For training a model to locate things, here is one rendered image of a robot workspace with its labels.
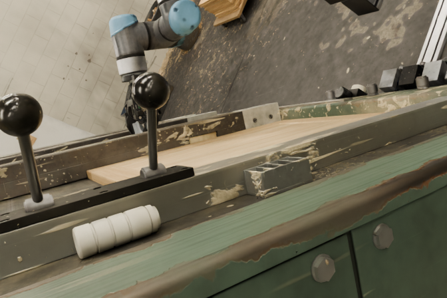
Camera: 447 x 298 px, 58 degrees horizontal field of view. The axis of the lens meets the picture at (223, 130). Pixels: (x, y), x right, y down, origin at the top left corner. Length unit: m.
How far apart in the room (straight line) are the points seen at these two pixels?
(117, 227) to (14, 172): 0.58
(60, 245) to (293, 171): 0.26
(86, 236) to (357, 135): 0.39
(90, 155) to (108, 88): 5.26
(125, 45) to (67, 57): 5.11
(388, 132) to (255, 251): 0.48
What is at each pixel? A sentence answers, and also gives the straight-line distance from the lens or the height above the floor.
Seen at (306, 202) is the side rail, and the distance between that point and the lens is 0.24.
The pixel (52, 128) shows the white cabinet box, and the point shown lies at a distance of 4.73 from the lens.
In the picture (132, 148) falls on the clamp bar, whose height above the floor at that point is 1.27.
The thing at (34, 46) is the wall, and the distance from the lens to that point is 6.16.
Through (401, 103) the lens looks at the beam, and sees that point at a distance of 0.89.
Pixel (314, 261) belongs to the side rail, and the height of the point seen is 1.37.
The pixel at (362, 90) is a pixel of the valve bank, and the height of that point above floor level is 0.72.
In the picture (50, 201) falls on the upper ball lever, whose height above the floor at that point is 1.47.
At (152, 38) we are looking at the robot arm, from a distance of 1.09.
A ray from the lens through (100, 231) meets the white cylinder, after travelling 0.39.
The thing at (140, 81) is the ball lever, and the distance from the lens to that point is 0.39.
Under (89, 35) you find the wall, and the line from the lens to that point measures 6.24.
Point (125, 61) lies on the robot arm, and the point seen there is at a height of 1.36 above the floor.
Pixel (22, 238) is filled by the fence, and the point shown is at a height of 1.48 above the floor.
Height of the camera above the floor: 1.52
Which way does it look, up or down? 25 degrees down
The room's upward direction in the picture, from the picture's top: 64 degrees counter-clockwise
